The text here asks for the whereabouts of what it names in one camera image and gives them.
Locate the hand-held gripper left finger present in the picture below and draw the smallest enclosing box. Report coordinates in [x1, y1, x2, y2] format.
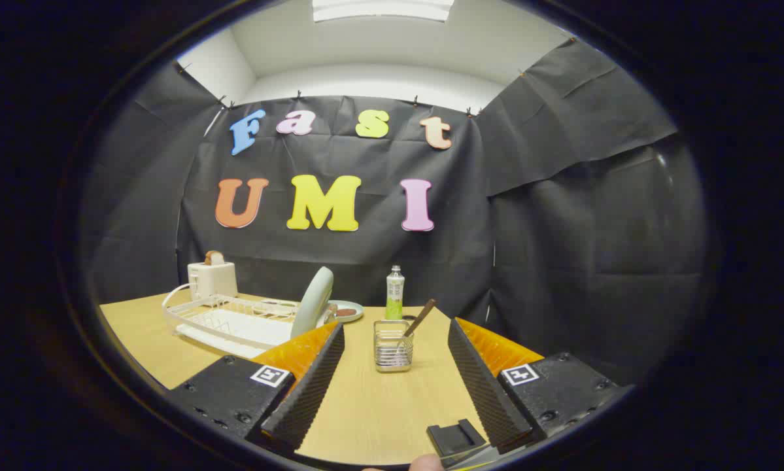
[168, 321, 345, 453]

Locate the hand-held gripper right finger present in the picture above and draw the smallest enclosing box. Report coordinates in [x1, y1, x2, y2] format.
[448, 317, 634, 453]

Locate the metal wire basket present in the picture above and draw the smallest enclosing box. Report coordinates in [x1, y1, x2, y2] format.
[373, 319, 414, 374]

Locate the pale green plate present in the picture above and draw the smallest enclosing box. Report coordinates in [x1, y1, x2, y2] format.
[290, 266, 335, 340]

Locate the wooden handle spoon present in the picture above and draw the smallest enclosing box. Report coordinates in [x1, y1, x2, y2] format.
[395, 299, 437, 347]

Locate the white wire dish rack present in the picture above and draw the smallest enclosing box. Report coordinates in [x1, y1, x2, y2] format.
[163, 283, 301, 359]

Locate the small pale side plate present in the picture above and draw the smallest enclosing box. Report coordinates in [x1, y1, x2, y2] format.
[326, 300, 365, 323]

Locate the green label drink bottle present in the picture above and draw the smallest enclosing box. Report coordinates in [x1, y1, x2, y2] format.
[385, 265, 405, 321]

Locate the white toaster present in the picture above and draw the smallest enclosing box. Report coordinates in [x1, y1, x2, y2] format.
[188, 260, 239, 300]

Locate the ceiling light panel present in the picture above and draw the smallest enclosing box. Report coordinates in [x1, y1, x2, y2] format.
[312, 0, 454, 22]

